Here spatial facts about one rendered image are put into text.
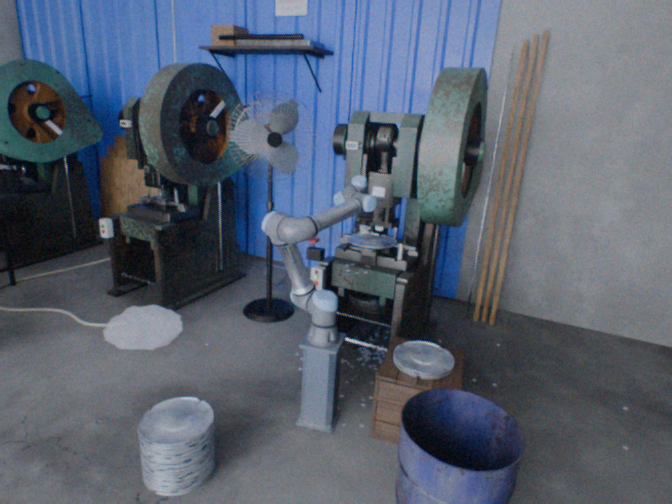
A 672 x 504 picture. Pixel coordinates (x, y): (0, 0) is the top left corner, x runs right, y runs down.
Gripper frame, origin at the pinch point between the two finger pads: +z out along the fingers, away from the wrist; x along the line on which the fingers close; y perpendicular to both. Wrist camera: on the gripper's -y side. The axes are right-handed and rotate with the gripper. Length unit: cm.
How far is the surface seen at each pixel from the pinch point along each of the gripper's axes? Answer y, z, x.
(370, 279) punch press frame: 5.8, 28.1, -5.7
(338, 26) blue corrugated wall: -75, -55, 185
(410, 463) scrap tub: 54, 3, -110
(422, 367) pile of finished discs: 46, 29, -54
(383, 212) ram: 6.8, 0.1, 21.4
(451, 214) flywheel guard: 46.5, -15.6, 6.3
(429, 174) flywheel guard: 35, -38, 5
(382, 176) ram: 3.8, -16.8, 32.2
